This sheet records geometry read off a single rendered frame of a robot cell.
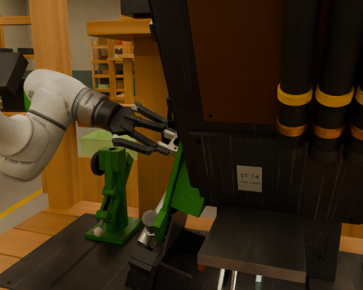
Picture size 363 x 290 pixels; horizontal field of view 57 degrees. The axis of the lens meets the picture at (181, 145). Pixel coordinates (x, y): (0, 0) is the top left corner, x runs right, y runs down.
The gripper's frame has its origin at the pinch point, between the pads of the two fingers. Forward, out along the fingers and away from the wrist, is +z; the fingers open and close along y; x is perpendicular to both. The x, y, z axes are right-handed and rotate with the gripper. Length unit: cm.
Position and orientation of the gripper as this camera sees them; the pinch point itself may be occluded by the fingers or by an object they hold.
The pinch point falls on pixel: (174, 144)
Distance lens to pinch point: 82.5
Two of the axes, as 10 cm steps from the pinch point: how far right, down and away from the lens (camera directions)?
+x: -0.5, 4.4, 9.0
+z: 9.1, 4.0, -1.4
